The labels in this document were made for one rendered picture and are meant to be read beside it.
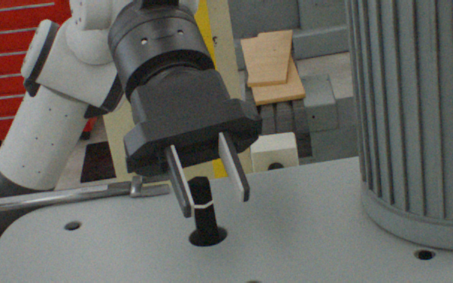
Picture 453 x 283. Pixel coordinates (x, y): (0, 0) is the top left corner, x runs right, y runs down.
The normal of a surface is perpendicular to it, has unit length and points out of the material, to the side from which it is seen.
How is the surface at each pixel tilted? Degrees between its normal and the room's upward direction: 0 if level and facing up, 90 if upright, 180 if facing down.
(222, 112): 30
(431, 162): 90
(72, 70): 84
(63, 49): 64
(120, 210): 0
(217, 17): 90
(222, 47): 90
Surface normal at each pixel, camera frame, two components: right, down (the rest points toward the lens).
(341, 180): -0.15, -0.89
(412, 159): -0.69, 0.40
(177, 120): 0.02, -0.58
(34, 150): 0.10, 0.46
